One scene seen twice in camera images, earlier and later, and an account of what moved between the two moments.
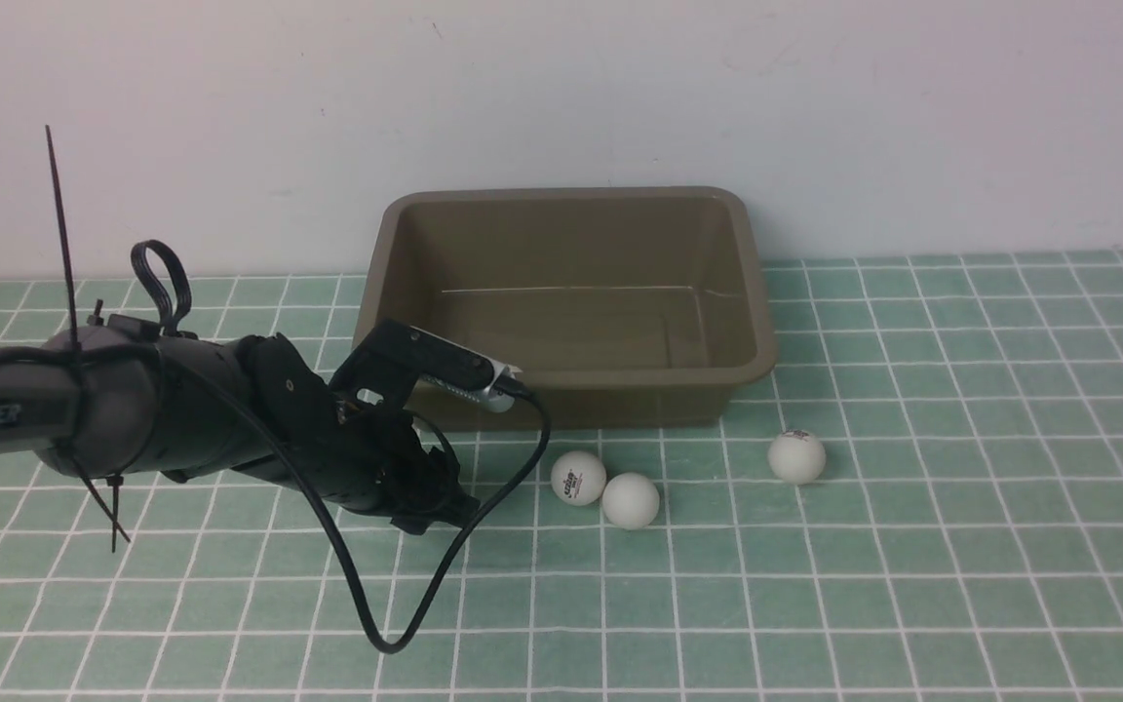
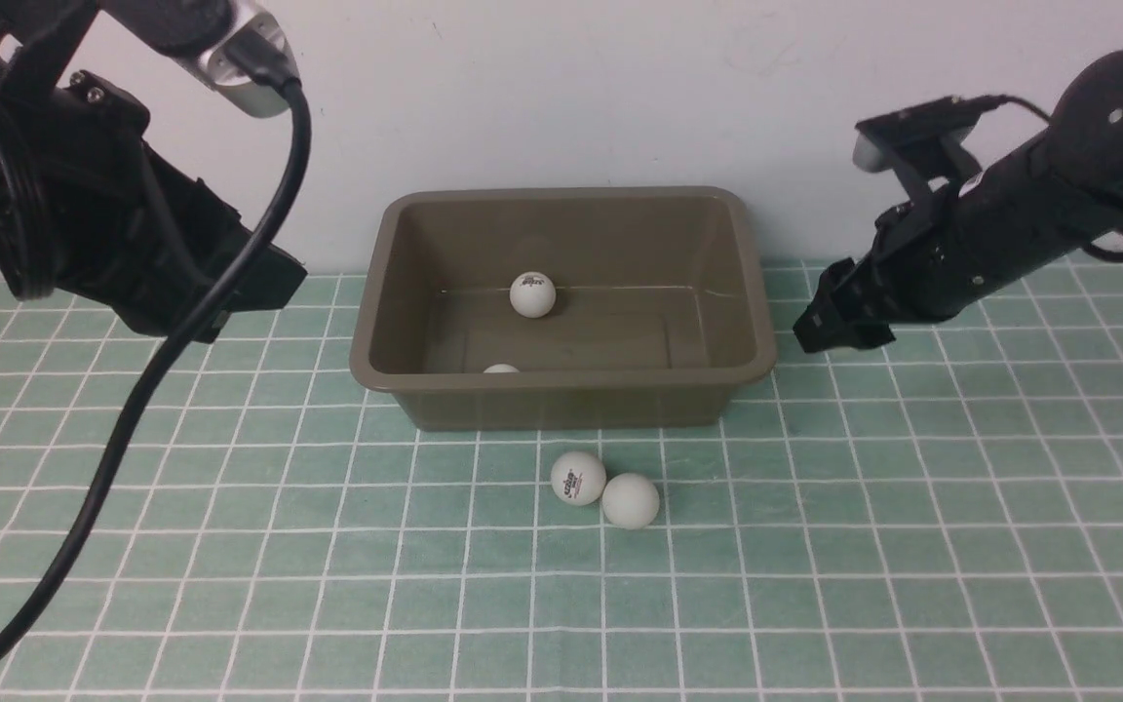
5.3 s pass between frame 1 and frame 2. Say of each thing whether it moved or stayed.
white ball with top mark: moved
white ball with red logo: stayed
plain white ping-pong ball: stayed
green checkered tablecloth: stayed
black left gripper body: moved
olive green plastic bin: stayed
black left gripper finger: moved
